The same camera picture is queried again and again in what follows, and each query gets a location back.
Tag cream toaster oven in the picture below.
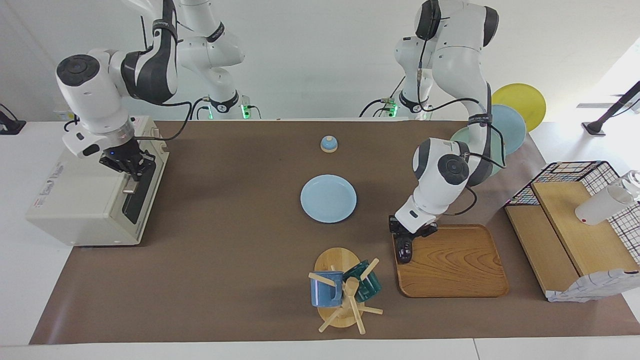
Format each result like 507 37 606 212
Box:
25 115 170 247

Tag wooden serving tray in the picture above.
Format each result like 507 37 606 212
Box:
391 224 510 299

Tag dark green mug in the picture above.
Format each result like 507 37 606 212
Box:
343 259 383 302

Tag wooden mug tree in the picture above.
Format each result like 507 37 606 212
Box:
308 247 384 335

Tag blue mug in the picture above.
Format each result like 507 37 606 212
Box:
310 270 345 308

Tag mint green plate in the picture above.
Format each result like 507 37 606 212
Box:
450 126 507 176

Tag black desk clamp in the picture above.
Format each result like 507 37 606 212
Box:
0 103 27 136

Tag brown table mat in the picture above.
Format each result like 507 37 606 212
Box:
29 120 640 345

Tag light blue racked plate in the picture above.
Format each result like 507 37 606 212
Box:
487 104 527 155

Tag yellow plate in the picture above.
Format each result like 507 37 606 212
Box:
491 83 547 133

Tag white patterned cloth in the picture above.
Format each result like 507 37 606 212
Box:
546 269 640 303

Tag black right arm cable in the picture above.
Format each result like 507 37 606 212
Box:
134 99 207 143

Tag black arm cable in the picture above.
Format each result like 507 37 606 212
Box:
416 37 507 217
134 99 207 143

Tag black base cable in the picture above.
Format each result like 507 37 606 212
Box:
359 99 397 119
189 97 211 121

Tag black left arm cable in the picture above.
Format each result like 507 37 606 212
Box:
416 37 507 217

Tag black wire basket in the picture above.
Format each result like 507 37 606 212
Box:
504 161 640 266

